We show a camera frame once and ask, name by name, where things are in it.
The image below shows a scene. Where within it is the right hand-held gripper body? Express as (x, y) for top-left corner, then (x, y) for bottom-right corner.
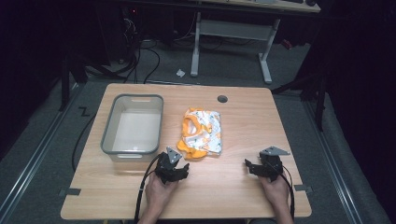
(259, 146), (291, 183)

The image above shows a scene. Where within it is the black floor cable bundle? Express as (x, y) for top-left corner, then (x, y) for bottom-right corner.
(85, 17), (162, 85)

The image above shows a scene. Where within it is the person's left hand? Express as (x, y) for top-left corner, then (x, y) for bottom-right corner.
(144, 172), (180, 217)

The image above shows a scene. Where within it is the dark computer equipment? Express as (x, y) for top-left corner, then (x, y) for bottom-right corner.
(99, 4), (143, 64)

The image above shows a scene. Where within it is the person's right hand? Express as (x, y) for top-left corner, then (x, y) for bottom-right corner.
(259, 175), (291, 210)

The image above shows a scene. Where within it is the white frame wooden desk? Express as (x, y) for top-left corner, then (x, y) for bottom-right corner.
(190, 0), (322, 85)

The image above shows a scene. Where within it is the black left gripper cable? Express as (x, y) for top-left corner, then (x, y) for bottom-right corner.
(133, 154), (162, 224)

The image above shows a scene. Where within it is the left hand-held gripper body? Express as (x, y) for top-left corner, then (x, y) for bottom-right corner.
(154, 147), (183, 185)

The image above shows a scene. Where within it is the orange white printed garment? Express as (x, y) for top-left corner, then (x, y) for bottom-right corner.
(176, 106), (223, 161)

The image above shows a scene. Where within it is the black metal stand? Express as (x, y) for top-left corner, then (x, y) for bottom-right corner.
(270, 73), (329, 133)
(58, 54), (90, 112)

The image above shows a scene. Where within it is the white plastic bin grey rim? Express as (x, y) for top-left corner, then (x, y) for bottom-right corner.
(100, 93), (165, 163)

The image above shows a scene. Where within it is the thin black floor cable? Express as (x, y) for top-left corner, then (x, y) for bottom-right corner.
(71, 113), (98, 173)

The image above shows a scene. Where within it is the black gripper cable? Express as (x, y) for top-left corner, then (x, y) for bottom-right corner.
(133, 154), (162, 224)
(274, 161), (296, 219)

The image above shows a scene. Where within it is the metal floor rail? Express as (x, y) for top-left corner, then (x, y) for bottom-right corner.
(0, 83), (86, 220)
(302, 98), (366, 224)

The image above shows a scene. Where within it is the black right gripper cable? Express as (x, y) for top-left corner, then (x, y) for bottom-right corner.
(274, 161), (296, 219)

